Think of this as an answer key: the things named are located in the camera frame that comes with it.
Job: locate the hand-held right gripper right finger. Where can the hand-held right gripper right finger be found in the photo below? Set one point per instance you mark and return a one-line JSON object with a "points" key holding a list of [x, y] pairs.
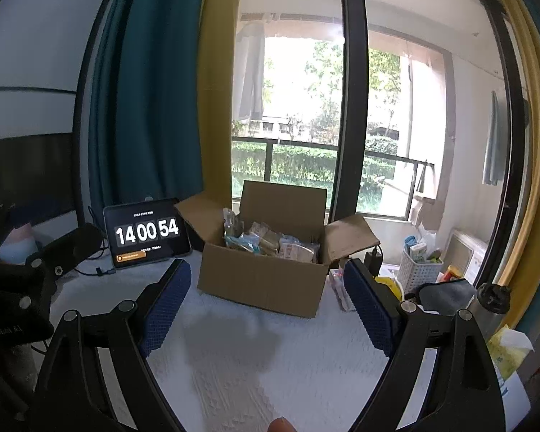
{"points": [[369, 310]]}

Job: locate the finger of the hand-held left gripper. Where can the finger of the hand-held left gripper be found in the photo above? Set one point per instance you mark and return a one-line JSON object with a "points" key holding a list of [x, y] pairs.
{"points": [[72, 245]]}

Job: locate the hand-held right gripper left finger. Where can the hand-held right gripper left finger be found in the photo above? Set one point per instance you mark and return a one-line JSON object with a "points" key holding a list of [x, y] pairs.
{"points": [[171, 306]]}

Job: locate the cardboard box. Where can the cardboard box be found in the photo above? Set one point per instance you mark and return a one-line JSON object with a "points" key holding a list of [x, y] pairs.
{"points": [[261, 279]]}

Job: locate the pile of assorted snack packets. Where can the pile of assorted snack packets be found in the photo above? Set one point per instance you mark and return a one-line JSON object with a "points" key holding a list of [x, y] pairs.
{"points": [[270, 243]]}

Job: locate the person's right hand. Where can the person's right hand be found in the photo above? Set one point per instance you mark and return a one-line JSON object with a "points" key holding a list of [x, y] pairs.
{"points": [[282, 425]]}

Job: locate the yellow plastic item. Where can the yellow plastic item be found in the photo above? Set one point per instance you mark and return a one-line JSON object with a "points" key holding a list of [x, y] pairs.
{"points": [[387, 284]]}

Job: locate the pink white snack packet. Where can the pink white snack packet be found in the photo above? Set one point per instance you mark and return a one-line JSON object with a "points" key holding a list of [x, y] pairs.
{"points": [[342, 290]]}

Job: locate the black charger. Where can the black charger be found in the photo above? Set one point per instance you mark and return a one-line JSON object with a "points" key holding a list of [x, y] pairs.
{"points": [[373, 258]]}

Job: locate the pink blue pillow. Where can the pink blue pillow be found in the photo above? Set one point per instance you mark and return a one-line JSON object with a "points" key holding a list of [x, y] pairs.
{"points": [[18, 243]]}

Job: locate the white plastic basket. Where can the white plastic basket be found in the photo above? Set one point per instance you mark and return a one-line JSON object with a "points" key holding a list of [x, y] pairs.
{"points": [[418, 270]]}

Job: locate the tablet with clock display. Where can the tablet with clock display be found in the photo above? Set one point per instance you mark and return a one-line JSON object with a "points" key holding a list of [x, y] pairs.
{"points": [[146, 234]]}

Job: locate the dark grey pouch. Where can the dark grey pouch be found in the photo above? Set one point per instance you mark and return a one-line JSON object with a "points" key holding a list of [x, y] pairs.
{"points": [[445, 292]]}

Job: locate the dark headboard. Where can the dark headboard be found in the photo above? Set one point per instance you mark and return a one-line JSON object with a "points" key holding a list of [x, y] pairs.
{"points": [[27, 162]]}

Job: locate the white textured bedspread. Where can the white textured bedspread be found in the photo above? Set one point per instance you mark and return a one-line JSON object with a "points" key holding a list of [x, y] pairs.
{"points": [[261, 369]]}

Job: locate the cardboard sheet on railing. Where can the cardboard sheet on railing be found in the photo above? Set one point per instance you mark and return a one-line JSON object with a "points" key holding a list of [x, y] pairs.
{"points": [[427, 213]]}

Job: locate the white microwave oven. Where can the white microwave oven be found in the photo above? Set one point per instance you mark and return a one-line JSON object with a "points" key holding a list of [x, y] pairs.
{"points": [[472, 254]]}

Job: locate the steel bottle black lid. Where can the steel bottle black lid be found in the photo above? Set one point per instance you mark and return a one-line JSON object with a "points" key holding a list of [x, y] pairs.
{"points": [[490, 308]]}

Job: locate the yellow tissue pack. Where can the yellow tissue pack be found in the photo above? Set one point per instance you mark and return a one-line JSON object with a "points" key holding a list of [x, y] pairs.
{"points": [[508, 355]]}

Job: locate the teal curtain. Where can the teal curtain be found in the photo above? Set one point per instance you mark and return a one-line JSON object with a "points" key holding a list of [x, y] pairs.
{"points": [[139, 99]]}

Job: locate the black balcony railing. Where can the black balcony railing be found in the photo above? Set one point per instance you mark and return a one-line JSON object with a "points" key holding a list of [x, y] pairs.
{"points": [[297, 144]]}

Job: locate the yellow curtain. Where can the yellow curtain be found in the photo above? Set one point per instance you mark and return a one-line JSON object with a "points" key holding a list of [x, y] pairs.
{"points": [[528, 144], [218, 99]]}

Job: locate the light blue hanging towel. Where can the light blue hanging towel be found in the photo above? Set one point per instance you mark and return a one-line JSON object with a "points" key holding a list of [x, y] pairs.
{"points": [[492, 144]]}

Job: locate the white hanging shirt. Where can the white hanging shirt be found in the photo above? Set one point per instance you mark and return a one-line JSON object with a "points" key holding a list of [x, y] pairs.
{"points": [[251, 72]]}

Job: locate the dark sliding door frame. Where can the dark sliding door frame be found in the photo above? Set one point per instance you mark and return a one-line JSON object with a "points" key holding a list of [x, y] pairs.
{"points": [[353, 99]]}

